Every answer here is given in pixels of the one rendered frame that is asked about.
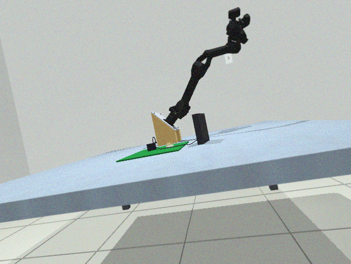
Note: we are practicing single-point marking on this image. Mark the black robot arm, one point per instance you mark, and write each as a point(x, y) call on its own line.
point(235, 33)

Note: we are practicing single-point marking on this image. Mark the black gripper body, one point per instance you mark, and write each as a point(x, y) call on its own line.
point(233, 13)

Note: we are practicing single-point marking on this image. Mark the green circuit board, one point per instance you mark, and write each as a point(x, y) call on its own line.
point(145, 153)

